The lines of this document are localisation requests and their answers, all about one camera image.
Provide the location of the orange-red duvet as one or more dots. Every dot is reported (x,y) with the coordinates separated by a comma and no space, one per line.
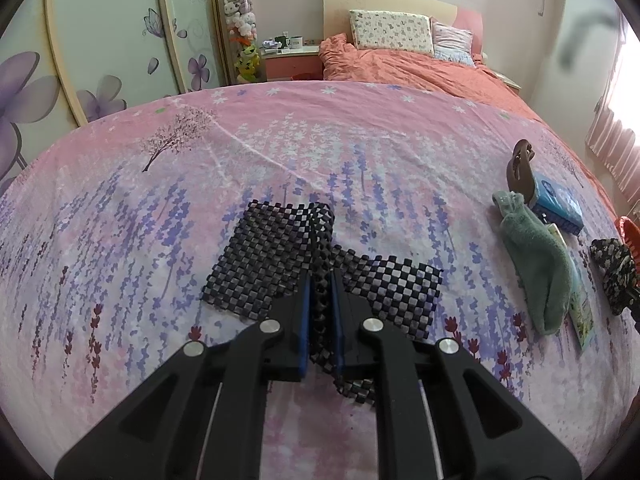
(400,70)

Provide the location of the red plastic laundry basket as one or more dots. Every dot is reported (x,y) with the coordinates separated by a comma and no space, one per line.
(631,232)

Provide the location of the black floral scrunchie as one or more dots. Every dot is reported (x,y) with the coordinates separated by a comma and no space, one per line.
(612,265)

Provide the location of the floral white pillow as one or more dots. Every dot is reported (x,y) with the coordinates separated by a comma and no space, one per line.
(390,32)

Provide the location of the black checkered mesh mat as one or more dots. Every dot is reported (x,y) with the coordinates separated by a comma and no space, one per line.
(260,255)

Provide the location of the striped pink pillow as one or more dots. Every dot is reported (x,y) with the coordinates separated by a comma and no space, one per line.
(452,42)

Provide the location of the pink curtain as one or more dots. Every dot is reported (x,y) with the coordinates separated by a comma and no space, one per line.
(617,135)

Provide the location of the green sock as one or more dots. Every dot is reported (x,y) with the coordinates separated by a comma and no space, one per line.
(540,260)

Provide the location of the blue tissue packet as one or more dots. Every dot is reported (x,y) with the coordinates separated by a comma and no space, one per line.
(560,205)

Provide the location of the green printed packet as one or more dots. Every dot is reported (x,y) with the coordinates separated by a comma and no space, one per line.
(582,320)

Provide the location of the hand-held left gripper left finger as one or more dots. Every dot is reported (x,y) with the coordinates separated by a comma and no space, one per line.
(303,320)

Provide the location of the pink headboard panel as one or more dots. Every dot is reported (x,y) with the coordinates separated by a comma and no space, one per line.
(472,22)

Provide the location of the beige headboard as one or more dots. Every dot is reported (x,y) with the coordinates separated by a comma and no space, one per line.
(390,2)

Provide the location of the pink bedside table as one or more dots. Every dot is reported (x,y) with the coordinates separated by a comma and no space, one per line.
(507,80)
(292,65)

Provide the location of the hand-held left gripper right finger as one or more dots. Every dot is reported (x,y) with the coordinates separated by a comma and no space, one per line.
(336,320)

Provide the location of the wardrobe with purple flower doors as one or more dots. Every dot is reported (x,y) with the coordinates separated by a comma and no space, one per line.
(100,35)

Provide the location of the dark mug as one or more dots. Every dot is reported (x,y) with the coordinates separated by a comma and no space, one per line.
(281,42)

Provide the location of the clear tube of plush toys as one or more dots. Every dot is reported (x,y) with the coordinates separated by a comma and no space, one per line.
(242,30)

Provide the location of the white mug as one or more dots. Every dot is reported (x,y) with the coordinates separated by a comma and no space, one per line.
(296,42)

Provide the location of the brown hair claw clip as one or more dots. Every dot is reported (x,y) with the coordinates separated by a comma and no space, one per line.
(520,175)

